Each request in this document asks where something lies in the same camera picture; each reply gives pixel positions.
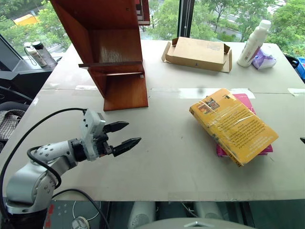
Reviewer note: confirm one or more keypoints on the white rounded robot leg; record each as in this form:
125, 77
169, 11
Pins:
141, 214
208, 212

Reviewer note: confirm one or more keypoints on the yellow plastic-wrapped book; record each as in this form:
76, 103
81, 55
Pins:
236, 126

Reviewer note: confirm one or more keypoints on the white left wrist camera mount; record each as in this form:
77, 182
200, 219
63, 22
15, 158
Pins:
91, 124

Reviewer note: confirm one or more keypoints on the checked cloth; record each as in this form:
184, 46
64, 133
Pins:
9, 122

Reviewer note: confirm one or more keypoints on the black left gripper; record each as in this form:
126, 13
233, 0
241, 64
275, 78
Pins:
102, 145

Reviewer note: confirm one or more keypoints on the white capped drink bottle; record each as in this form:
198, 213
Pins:
39, 57

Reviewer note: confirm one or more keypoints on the brown wooden bookshelf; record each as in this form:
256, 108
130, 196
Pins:
114, 47

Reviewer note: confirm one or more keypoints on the blue object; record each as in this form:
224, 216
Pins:
301, 68

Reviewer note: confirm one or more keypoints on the black side desk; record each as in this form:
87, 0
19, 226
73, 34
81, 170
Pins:
26, 78

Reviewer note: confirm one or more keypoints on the black window frame post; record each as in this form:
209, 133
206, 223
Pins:
186, 16

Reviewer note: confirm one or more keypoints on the grey robot torso top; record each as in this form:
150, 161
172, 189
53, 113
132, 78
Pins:
195, 224

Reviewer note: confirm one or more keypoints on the purple white tissue pack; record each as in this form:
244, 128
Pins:
264, 60

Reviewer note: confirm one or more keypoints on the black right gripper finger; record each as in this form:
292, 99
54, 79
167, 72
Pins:
303, 140

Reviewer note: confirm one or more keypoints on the flat brown cardboard box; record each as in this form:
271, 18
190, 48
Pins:
197, 53

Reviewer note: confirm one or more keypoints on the yellow vehicle outside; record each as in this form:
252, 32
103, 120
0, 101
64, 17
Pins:
26, 19

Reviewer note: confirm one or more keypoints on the white plastic bottle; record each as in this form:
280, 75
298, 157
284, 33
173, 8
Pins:
250, 47

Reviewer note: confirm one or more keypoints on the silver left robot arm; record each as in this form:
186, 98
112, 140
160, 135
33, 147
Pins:
28, 176

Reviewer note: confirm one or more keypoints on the black monitor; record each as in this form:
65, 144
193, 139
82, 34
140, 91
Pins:
8, 55

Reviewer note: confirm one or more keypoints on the dark grey drink bottle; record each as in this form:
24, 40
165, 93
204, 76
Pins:
46, 56

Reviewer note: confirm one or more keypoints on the pink book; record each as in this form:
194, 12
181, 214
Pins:
245, 100

